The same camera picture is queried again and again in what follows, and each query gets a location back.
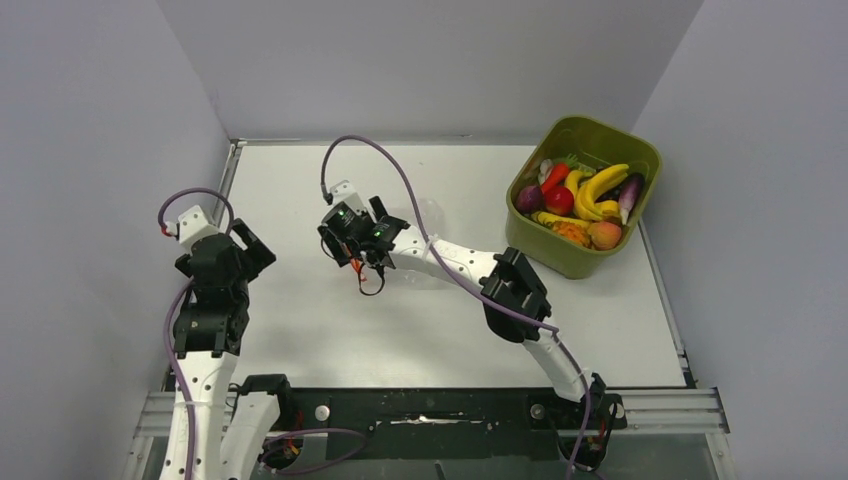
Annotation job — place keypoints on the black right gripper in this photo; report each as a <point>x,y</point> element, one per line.
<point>342,253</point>

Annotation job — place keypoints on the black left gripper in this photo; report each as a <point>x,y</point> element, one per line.
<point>255,257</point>

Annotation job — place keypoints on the yellow banana bunch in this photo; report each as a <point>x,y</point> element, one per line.
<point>588,193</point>

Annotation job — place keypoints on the clear zip top bag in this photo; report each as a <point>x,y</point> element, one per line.
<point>424,218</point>

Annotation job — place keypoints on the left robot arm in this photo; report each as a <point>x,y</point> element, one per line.
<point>205,441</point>

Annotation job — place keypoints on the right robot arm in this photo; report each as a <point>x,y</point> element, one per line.
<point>513,296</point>

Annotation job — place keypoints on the purple red onion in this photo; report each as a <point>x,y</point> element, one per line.
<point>529,200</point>

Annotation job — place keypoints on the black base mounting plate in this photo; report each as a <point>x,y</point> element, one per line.
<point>445,424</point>

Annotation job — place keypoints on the red apple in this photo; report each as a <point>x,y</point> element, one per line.
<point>559,200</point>

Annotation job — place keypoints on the orange carrot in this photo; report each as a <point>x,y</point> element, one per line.
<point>555,175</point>

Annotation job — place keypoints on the small yellow banana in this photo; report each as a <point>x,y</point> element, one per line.
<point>572,181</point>

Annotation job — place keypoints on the peach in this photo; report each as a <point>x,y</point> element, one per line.
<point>604,235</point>

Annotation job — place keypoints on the green plastic bin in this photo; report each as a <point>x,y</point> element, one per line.
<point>589,145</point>

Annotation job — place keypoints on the purple eggplant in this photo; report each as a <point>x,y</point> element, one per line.
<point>629,194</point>

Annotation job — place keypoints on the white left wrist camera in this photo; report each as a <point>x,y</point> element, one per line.
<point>190,227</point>

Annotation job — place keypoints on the aluminium frame rail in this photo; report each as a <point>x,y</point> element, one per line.
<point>648,411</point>

